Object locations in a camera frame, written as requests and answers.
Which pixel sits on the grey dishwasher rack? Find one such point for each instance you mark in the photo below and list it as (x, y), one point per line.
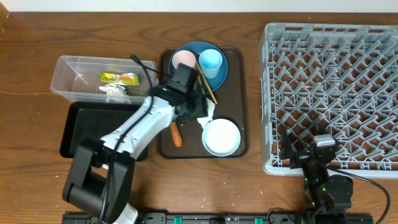
(342, 77)

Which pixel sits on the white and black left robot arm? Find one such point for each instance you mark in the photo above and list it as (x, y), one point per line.
(100, 178)

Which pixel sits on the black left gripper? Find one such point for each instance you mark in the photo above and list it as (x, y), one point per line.
(204, 112)

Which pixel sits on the yellow orange snack wrapper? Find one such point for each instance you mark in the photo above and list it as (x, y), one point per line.
(129, 79)

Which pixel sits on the white paper napkin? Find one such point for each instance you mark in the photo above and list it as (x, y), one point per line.
(210, 109)

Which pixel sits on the dark blue plate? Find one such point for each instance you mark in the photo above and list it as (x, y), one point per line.
(197, 48)

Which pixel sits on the clear plastic bin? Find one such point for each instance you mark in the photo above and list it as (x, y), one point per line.
(76, 78)

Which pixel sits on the orange carrot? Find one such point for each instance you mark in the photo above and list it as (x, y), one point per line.
(176, 136)

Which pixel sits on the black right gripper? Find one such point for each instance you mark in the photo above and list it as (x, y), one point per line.
(300, 157)

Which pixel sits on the light blue plastic cup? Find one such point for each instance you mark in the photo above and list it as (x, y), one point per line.
(210, 62)

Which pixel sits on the black plastic bin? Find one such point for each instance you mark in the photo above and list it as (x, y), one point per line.
(93, 121)

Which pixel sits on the pink plastic cup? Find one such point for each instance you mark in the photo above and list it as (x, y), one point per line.
(185, 57)

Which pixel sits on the crumpled white paper in bin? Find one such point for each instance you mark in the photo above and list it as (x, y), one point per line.
(115, 93)

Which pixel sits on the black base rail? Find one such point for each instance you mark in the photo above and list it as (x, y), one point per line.
(154, 218)

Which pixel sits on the brown plastic serving tray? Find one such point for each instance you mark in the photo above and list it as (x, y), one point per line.
(231, 97)

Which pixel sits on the light blue bowl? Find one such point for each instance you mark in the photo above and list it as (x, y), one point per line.
(221, 137)

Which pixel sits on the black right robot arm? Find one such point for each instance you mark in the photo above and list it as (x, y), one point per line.
(330, 195)

